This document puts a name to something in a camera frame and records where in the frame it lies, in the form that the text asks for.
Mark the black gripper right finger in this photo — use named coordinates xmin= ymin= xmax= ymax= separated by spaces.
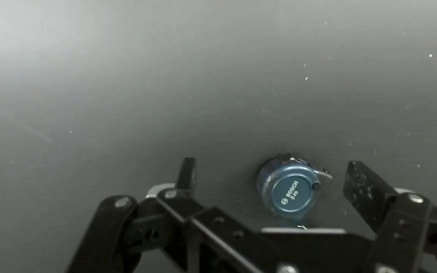
xmin=341 ymin=159 xmax=437 ymax=273

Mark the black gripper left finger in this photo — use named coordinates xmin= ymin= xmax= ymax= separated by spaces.
xmin=65 ymin=156 xmax=261 ymax=273

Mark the blue measuring tape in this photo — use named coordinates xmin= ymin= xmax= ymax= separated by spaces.
xmin=255 ymin=153 xmax=334 ymax=223

